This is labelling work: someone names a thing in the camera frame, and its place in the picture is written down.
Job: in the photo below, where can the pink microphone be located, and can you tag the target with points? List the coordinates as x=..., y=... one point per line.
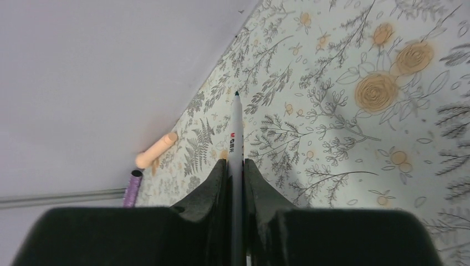
x=145, y=159

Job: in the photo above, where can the purple glitter microphone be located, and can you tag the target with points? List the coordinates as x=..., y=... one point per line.
x=132, y=190

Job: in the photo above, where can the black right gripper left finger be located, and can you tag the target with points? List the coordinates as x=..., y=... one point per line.
x=189, y=232

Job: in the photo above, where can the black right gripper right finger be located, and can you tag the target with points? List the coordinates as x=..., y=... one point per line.
x=283, y=234

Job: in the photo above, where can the green marker pen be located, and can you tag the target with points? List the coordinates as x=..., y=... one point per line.
x=235, y=173

